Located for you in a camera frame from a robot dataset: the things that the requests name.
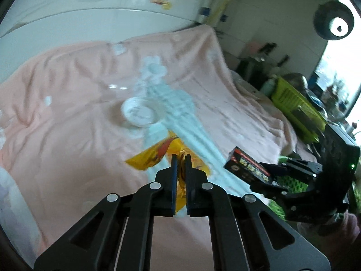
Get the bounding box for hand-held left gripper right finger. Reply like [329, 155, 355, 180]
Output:
[185, 154, 330, 271]

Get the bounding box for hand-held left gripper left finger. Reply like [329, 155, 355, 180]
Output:
[34, 154, 179, 271]

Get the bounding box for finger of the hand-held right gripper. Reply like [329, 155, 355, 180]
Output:
[259, 161, 324, 179]
[250, 179, 309, 202]

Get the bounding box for green mesh wastebasket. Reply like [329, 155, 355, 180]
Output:
[268, 154, 311, 221]

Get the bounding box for yellow snack wrapper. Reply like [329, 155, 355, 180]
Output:
[125, 131, 211, 215]

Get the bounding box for black and red box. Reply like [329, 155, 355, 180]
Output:
[224, 146, 275, 188]

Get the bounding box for person's right forearm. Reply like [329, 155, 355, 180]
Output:
[296, 209, 361, 245]

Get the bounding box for lime green dish rack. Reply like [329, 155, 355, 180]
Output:
[271, 77, 329, 143]

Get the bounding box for white round container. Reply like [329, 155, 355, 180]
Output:
[121, 96, 158, 129]

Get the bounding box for teal bottle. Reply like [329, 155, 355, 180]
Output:
[261, 75, 278, 96]

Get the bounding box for pink flower print blanket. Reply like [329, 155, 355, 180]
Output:
[0, 24, 299, 260]

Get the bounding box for black round hanging object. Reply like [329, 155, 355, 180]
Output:
[314, 0, 354, 40]

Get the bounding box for white cloth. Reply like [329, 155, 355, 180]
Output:
[0, 166, 43, 249]

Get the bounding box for yellow hose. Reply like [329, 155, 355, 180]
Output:
[209, 0, 250, 26]

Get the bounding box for orange fruit wall sticker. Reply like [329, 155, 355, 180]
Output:
[151, 0, 172, 10]

